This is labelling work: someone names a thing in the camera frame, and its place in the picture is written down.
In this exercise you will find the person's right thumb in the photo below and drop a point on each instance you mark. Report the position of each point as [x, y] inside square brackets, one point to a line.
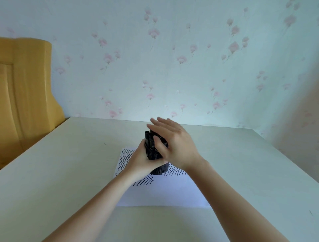
[162, 150]

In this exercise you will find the person's right hand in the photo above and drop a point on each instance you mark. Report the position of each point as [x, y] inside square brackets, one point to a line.
[180, 147]

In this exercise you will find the person's right forearm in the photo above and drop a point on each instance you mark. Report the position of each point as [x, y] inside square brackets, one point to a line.
[236, 207]

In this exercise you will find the bundle of black pens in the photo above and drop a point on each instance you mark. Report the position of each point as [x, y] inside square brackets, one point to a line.
[150, 147]

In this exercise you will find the person's left thumb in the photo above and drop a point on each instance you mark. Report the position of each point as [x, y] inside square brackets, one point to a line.
[140, 149]

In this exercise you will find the person's left forearm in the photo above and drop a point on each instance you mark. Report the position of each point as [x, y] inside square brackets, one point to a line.
[87, 212]

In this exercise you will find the yellow wooden headboard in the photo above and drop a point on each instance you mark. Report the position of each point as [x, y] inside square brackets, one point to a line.
[25, 99]

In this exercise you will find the black mesh pen holder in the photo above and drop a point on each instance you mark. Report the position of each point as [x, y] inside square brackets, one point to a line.
[160, 170]

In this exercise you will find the person's right little finger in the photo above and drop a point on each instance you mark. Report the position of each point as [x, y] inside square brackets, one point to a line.
[175, 124]

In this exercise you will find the white zigzag print paper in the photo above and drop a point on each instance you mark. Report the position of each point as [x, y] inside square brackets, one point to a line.
[169, 194]

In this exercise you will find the person's left hand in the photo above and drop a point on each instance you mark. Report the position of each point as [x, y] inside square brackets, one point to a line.
[135, 165]

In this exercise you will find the person's right middle finger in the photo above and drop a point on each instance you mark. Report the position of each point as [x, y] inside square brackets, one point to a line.
[160, 124]

